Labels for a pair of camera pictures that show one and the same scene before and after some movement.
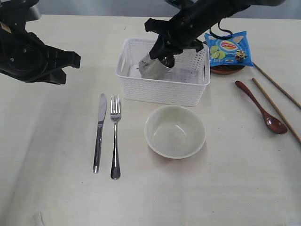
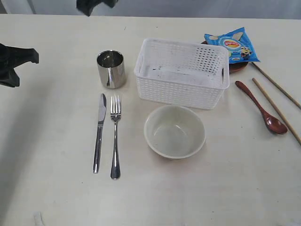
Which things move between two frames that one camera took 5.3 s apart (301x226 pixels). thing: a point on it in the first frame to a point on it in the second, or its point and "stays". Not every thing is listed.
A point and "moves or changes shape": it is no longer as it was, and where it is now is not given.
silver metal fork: x=115 y=114 stays
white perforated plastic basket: x=182 y=84 moves or changes shape
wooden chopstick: x=276 y=109 stays
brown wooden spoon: x=273 y=124 stays
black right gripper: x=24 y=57 to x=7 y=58
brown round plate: x=225 y=69 to x=233 y=67
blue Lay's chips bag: x=234 y=50 moves or changes shape
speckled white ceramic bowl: x=175 y=132 stays
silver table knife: x=102 y=107 stays
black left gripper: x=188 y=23 to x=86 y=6
